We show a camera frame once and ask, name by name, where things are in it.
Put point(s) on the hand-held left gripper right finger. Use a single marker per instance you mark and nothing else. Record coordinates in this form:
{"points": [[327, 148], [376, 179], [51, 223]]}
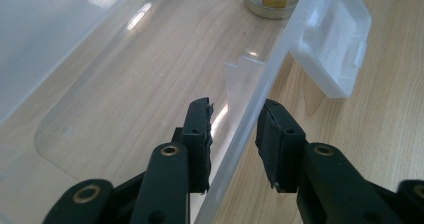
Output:
{"points": [[280, 147]]}

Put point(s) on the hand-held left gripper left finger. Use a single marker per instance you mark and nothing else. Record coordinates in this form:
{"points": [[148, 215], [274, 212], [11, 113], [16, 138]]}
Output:
{"points": [[198, 144]]}

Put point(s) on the clear plastic storage box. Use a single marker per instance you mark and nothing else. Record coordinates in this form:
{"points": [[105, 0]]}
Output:
{"points": [[116, 84]]}

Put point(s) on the round printed tin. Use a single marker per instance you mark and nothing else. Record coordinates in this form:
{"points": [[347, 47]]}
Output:
{"points": [[271, 2]]}

